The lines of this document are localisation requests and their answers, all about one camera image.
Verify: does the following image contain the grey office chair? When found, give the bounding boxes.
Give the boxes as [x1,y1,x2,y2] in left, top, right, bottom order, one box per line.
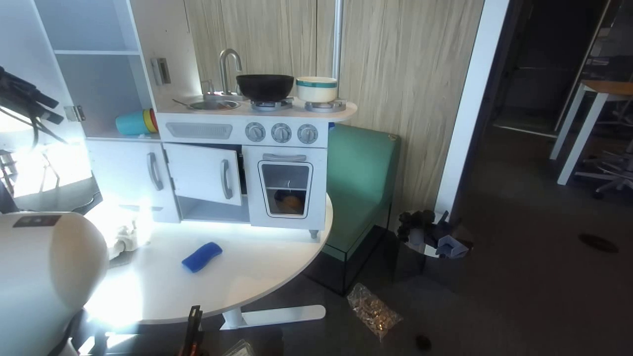
[574,146,633,197]

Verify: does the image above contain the clear plastic bag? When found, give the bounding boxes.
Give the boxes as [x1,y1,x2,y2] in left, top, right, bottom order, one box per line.
[345,280,406,340]

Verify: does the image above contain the white toy oven door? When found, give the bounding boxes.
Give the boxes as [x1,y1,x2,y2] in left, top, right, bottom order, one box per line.
[248,146,329,229]

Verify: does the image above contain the silver door hinge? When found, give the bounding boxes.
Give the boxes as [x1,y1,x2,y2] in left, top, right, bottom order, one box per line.
[62,102,87,124]

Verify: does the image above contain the blue sponge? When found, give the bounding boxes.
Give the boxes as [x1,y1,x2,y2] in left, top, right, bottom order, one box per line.
[180,239,226,275]

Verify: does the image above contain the black framed glass case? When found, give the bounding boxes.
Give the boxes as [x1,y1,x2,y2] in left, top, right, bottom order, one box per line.
[305,223,400,296]

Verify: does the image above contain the black bin with clutter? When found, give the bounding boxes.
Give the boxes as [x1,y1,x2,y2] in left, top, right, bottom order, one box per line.
[396,207,475,275]

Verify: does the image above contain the white pillar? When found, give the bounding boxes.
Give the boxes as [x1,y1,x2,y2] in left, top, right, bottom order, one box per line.
[434,0,513,219]

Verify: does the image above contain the crumpled white wrapper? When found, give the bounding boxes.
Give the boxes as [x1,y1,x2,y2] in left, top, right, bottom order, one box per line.
[105,215,145,261]

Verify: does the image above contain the green upholstered bench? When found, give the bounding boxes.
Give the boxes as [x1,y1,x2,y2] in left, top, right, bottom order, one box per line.
[321,122,404,263]

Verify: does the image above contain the red and black tool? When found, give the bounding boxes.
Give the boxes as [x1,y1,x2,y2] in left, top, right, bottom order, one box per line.
[182,302,206,356]

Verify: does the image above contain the red small object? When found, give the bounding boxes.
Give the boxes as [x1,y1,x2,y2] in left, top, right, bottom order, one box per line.
[143,106,161,138]

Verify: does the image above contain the small white cabinet door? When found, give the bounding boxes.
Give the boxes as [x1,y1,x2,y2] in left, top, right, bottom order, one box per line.
[165,142,246,207]

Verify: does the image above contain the teal plastic cup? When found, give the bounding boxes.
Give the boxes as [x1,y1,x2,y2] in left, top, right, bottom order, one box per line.
[113,108,149,138]

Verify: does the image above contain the wooden desk with white legs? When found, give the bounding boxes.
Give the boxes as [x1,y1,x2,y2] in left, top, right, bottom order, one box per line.
[550,75,633,188]

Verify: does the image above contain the silver toy sink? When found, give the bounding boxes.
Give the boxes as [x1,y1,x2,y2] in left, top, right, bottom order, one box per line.
[175,95,246,112]

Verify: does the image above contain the black bowl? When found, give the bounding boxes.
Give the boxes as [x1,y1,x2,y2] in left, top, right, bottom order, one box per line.
[236,71,297,104]

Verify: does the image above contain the white lower fridge door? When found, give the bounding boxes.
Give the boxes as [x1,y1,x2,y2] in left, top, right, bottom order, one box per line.
[87,138,182,225]

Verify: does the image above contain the round white table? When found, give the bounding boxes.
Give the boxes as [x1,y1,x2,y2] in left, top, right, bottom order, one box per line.
[78,193,337,332]

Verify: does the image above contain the white toy play kitchen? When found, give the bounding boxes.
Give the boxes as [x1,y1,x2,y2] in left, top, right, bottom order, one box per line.
[28,0,362,241]

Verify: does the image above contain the silver toy faucet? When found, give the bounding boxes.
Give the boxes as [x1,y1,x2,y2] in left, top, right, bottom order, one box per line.
[216,45,246,97]

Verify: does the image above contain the grey stove knob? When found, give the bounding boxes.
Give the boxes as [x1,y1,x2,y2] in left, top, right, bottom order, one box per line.
[244,120,267,144]
[269,120,293,144]
[297,122,321,146]

